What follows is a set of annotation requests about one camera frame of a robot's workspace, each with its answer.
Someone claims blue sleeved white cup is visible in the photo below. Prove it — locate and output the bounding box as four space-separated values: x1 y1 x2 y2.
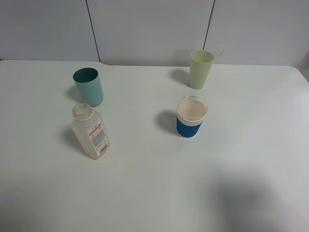
176 96 208 138

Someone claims teal plastic cup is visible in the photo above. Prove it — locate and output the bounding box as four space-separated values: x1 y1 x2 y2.
73 67 104 107

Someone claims light green plastic cup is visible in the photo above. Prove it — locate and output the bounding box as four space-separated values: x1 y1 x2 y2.
189 50 214 89

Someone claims clear plastic drink bottle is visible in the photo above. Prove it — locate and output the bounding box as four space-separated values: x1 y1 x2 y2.
71 102 110 160

